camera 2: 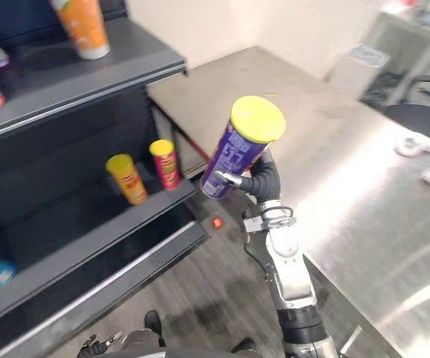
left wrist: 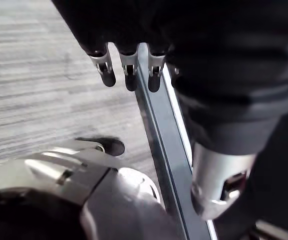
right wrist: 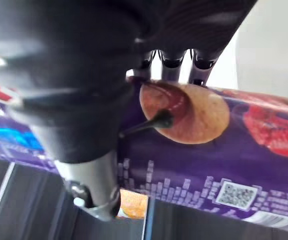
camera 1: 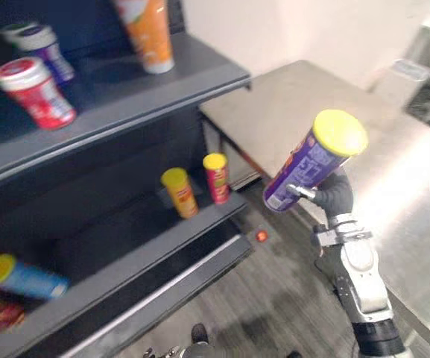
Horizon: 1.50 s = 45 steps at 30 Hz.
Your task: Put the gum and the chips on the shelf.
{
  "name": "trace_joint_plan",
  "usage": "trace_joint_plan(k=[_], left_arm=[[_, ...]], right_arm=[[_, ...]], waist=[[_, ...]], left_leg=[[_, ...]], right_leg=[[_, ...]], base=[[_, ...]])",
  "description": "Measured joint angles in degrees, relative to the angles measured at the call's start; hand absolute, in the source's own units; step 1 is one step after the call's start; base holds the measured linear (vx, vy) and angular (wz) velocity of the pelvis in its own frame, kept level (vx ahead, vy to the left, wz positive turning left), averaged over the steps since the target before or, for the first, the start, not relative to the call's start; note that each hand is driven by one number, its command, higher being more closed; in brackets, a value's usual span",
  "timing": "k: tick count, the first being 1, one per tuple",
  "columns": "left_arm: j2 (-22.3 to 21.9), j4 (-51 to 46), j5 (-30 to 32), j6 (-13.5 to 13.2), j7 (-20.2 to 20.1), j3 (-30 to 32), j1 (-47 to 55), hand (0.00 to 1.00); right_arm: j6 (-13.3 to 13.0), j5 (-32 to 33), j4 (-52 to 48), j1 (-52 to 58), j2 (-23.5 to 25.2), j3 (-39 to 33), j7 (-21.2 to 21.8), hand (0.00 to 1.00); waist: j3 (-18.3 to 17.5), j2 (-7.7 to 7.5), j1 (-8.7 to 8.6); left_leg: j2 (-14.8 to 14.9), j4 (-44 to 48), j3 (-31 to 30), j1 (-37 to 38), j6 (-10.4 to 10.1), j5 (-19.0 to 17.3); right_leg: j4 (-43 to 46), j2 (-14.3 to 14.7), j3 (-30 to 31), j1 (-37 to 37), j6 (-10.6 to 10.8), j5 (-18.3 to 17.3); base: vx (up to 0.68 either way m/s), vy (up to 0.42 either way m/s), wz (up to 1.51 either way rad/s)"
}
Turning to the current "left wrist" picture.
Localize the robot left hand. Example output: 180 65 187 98
51 0 288 221

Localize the robot silver leg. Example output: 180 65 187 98
0 138 184 240

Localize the grey metal frame rail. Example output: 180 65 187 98
133 42 220 240

